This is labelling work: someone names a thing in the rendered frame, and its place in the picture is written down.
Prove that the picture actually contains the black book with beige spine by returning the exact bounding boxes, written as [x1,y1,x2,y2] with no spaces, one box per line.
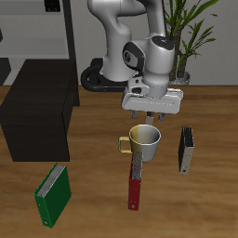
[178,125,195,176]

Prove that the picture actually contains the black binders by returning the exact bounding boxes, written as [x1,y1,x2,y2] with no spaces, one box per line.
[44,0,61,13]

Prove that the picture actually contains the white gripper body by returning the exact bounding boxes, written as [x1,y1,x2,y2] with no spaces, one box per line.
[121,87,185,115]

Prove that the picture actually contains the green pot plant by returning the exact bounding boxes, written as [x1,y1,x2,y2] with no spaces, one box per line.
[163,0,219,86]

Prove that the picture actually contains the dark brown desk caddy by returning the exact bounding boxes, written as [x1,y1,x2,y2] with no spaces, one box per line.
[0,58,81,163]

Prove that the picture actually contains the green book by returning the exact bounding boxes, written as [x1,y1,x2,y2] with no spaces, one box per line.
[33,163,73,230]

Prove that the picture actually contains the yellow and white mug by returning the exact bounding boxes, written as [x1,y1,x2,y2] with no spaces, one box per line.
[117,124,163,164]

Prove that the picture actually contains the white shelf with dark frame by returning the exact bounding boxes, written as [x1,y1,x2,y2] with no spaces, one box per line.
[0,0,81,107]

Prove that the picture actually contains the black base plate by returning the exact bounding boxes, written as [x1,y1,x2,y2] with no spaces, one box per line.
[80,58,141,93]

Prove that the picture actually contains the red book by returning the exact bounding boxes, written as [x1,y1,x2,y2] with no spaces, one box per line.
[127,151,144,212]

